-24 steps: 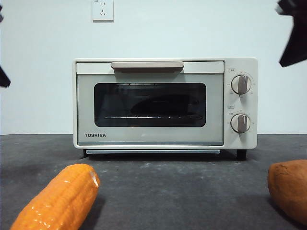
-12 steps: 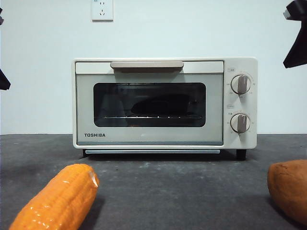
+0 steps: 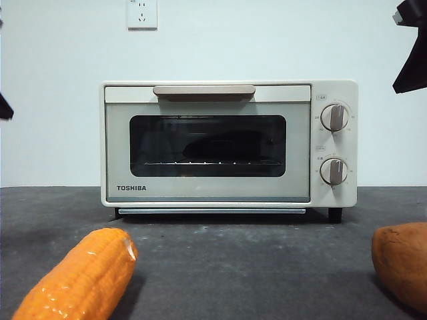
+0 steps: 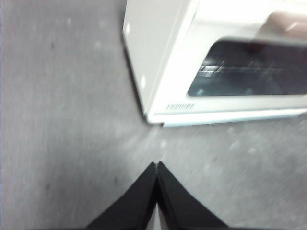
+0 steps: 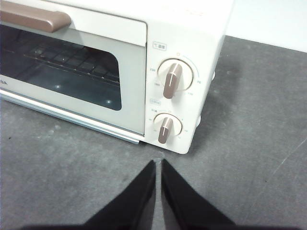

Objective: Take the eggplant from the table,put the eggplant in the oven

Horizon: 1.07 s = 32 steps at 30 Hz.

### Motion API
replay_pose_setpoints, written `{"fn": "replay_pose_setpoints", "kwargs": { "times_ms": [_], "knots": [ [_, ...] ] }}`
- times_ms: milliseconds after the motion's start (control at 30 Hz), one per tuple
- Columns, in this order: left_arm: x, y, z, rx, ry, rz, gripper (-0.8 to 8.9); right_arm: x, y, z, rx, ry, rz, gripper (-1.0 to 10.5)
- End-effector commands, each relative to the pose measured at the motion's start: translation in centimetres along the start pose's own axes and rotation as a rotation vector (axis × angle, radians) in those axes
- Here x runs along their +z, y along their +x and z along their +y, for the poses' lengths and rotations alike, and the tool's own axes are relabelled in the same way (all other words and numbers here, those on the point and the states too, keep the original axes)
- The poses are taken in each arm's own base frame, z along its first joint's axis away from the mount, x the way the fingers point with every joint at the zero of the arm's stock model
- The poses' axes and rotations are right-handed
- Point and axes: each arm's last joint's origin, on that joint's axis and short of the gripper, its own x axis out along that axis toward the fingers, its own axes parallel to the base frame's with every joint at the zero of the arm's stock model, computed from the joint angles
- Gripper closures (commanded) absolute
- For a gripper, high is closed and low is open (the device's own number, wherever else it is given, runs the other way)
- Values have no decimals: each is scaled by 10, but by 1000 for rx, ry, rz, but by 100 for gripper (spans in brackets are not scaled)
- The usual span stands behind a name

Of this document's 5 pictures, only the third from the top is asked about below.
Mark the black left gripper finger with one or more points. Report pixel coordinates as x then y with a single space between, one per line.
5 108

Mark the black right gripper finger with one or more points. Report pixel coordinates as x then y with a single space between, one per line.
413 70

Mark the dark purple eggplant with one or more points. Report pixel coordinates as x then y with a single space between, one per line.
223 145

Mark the cream Toshiba toaster oven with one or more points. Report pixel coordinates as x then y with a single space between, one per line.
333 90

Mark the oven temperature knob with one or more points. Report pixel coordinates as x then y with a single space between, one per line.
335 117

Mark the oven timer knob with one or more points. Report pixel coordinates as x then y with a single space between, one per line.
334 171

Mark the metal oven crumb tray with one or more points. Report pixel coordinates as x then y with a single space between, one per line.
210 211

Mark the orange corn cob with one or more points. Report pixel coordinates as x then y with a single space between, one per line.
83 276

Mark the brown sweet potato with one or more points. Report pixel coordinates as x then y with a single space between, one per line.
403 266

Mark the white wall socket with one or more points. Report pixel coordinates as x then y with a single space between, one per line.
142 15

